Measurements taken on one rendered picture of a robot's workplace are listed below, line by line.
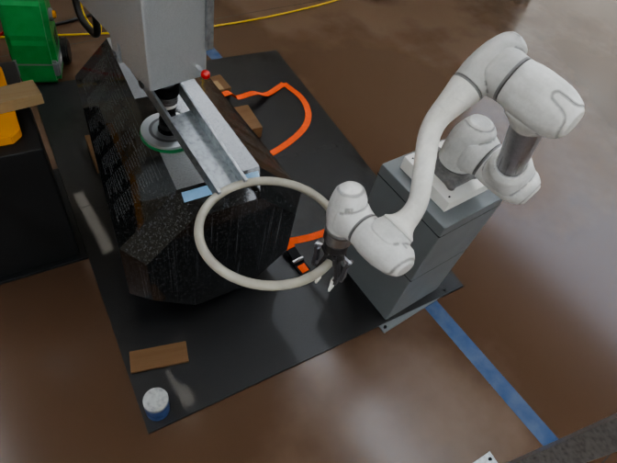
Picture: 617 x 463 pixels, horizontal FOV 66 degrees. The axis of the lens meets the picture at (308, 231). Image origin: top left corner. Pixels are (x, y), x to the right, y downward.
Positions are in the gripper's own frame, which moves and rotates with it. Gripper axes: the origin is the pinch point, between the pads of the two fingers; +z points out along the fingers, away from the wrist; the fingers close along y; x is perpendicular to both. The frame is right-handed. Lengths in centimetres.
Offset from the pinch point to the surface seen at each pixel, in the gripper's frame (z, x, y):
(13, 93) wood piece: -7, 9, 144
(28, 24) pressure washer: 27, -63, 250
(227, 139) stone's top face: -3, -31, 68
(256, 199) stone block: 7.5, -20.4, 44.2
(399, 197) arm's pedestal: 9, -63, 0
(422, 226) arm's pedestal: 12, -58, -14
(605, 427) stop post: 5, -12, -94
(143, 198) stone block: 8, 7, 77
